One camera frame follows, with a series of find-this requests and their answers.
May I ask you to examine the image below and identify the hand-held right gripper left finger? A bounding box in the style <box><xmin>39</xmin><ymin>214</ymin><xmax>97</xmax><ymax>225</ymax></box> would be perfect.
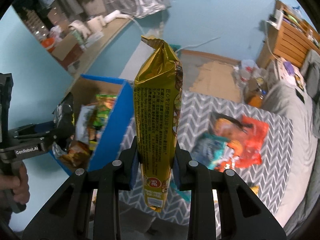
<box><xmin>22</xmin><ymin>135</ymin><xmax>140</xmax><ymax>240</ymax></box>

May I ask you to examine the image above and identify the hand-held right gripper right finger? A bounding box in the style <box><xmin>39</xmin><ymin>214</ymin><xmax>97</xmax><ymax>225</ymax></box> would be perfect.
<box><xmin>172</xmin><ymin>142</ymin><xmax>288</xmax><ymax>240</ymax></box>

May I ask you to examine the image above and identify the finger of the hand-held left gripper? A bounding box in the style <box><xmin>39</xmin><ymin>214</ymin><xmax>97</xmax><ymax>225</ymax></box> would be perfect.
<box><xmin>15</xmin><ymin>129</ymin><xmax>75</xmax><ymax>143</ymax></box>
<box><xmin>10</xmin><ymin>121</ymin><xmax>60</xmax><ymax>137</ymax></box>

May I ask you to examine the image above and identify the small orange snack packet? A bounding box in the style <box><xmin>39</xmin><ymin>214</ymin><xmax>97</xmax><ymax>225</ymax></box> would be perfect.
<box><xmin>61</xmin><ymin>141</ymin><xmax>92</xmax><ymax>167</ymax></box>

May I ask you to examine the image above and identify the white snack packet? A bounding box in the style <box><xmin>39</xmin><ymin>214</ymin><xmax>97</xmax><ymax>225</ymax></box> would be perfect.
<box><xmin>74</xmin><ymin>104</ymin><xmax>96</xmax><ymax>141</ymax></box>

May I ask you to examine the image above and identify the blue cardboard box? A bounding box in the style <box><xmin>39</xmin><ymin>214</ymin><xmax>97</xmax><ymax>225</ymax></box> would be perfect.
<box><xmin>51</xmin><ymin>74</ymin><xmax>135</xmax><ymax>177</ymax></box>

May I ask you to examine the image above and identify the long gold snack packet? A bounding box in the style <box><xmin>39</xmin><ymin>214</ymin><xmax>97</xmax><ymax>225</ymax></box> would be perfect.
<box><xmin>134</xmin><ymin>35</ymin><xmax>185</xmax><ymax>214</ymax></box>

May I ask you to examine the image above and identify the person's left hand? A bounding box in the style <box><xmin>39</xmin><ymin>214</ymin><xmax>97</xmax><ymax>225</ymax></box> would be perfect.
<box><xmin>0</xmin><ymin>163</ymin><xmax>30</xmax><ymax>205</ymax></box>

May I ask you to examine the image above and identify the teal snack packet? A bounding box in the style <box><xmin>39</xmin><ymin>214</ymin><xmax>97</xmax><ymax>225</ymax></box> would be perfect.
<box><xmin>196</xmin><ymin>132</ymin><xmax>241</xmax><ymax>171</ymax></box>

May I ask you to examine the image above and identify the grey cloth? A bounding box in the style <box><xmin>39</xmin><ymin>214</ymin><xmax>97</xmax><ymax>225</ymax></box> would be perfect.
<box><xmin>117</xmin><ymin>200</ymin><xmax>192</xmax><ymax>240</ymax></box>

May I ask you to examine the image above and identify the orange and black snack packet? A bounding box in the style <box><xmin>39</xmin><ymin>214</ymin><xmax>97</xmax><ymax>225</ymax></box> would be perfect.
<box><xmin>211</xmin><ymin>112</ymin><xmax>247</xmax><ymax>143</ymax></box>

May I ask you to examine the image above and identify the brown cardboard box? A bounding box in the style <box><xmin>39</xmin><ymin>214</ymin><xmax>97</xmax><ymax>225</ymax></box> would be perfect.
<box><xmin>51</xmin><ymin>32</ymin><xmax>83</xmax><ymax>62</ymax></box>

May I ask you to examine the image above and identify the red-orange snack packet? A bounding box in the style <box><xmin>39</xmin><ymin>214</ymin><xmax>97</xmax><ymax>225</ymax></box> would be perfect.
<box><xmin>232</xmin><ymin>114</ymin><xmax>270</xmax><ymax>168</ymax></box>

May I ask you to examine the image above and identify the orange-lid container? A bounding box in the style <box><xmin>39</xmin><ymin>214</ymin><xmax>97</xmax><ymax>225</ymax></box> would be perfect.
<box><xmin>41</xmin><ymin>37</ymin><xmax>60</xmax><ymax>53</ymax></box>

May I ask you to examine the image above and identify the flat cardboard sheet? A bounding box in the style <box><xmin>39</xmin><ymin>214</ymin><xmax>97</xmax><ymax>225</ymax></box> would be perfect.
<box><xmin>188</xmin><ymin>61</ymin><xmax>245</xmax><ymax>103</ymax></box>

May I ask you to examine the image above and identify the white tape roll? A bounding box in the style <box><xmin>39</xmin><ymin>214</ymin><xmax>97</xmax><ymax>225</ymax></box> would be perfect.
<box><xmin>68</xmin><ymin>20</ymin><xmax>91</xmax><ymax>37</ymax></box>

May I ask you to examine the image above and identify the orange drink bottle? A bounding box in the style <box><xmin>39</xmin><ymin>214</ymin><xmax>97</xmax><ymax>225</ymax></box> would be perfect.
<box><xmin>248</xmin><ymin>89</ymin><xmax>266</xmax><ymax>108</ymax></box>

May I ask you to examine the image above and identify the clear plastic bottle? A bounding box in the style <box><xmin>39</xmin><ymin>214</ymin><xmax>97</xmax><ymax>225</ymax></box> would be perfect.
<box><xmin>238</xmin><ymin>67</ymin><xmax>251</xmax><ymax>88</ymax></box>

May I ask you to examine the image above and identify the grey bed sheet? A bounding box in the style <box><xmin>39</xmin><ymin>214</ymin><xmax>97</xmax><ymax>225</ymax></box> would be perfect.
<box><xmin>259</xmin><ymin>82</ymin><xmax>320</xmax><ymax>232</ymax></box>

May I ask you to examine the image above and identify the white hair dryer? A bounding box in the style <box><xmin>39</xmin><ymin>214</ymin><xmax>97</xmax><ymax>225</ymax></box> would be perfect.
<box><xmin>103</xmin><ymin>9</ymin><xmax>131</xmax><ymax>26</ymax></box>

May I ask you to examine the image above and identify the black phone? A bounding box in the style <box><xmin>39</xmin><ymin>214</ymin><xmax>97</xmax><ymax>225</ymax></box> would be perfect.
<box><xmin>294</xmin><ymin>87</ymin><xmax>306</xmax><ymax>103</ymax></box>

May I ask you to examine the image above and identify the white printed pillow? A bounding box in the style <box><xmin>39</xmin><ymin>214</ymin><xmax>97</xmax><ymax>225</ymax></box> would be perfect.
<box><xmin>279</xmin><ymin>59</ymin><xmax>306</xmax><ymax>91</ymax></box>

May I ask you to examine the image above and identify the purple soft toy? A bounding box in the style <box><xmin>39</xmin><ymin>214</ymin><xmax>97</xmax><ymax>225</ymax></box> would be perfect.
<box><xmin>284</xmin><ymin>61</ymin><xmax>295</xmax><ymax>75</ymax></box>

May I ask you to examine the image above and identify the grey duvet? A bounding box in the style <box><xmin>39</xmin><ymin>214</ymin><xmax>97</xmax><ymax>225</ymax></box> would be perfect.
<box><xmin>299</xmin><ymin>49</ymin><xmax>320</xmax><ymax>138</ymax></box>

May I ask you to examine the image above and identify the wooden headboard shelf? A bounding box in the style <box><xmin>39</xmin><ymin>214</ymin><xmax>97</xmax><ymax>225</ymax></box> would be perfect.
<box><xmin>257</xmin><ymin>0</ymin><xmax>320</xmax><ymax>68</ymax></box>

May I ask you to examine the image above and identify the white power strip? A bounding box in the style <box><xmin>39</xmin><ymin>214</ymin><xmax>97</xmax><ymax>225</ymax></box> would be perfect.
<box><xmin>273</xmin><ymin>9</ymin><xmax>285</xmax><ymax>30</ymax></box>

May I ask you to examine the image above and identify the wooden wall shelf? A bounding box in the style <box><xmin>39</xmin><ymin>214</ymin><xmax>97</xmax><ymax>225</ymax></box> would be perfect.
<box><xmin>49</xmin><ymin>17</ymin><xmax>136</xmax><ymax>75</ymax></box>

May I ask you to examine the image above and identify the long white cable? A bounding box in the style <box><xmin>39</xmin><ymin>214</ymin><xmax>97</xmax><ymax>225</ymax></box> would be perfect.
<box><xmin>164</xmin><ymin>36</ymin><xmax>221</xmax><ymax>52</ymax></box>

